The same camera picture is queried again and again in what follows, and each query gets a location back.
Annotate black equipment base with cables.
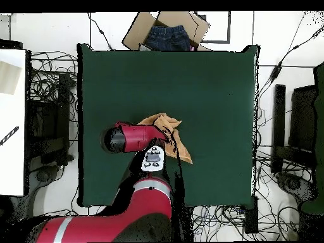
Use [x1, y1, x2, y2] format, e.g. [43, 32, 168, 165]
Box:
[275, 171, 319, 204]

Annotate black cable with power brick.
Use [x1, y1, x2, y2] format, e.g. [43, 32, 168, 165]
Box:
[255, 11, 324, 102]

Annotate black striped strip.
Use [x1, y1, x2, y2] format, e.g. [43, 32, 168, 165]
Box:
[0, 125, 20, 146]

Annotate tan terry towel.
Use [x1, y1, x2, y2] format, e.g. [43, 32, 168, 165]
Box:
[137, 113, 194, 165]

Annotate dark green table cloth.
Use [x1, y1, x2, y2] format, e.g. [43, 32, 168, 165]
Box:
[76, 43, 260, 208]

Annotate grey stand base with cables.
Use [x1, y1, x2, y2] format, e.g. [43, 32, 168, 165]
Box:
[30, 164, 65, 188]

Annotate black equipment rack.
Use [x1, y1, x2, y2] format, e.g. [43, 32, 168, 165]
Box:
[25, 73, 74, 166]

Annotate brown cardboard box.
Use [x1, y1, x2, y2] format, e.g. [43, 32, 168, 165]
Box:
[121, 11, 211, 51]

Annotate white table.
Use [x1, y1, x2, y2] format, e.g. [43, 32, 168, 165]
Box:
[0, 49, 27, 197]

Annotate beige block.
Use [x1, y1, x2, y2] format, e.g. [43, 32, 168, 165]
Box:
[0, 60, 22, 96]

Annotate thin black cable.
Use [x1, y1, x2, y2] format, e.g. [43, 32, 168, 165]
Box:
[87, 12, 115, 51]

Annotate blue denim jeans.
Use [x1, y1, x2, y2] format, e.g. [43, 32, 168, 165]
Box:
[145, 25, 192, 51]

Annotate black flat panel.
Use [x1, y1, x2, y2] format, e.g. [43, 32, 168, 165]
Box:
[288, 84, 318, 153]

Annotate small black box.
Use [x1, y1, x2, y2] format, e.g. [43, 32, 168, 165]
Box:
[244, 196, 259, 234]

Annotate black upright bar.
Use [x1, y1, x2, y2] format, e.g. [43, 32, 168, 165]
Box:
[271, 84, 287, 174]

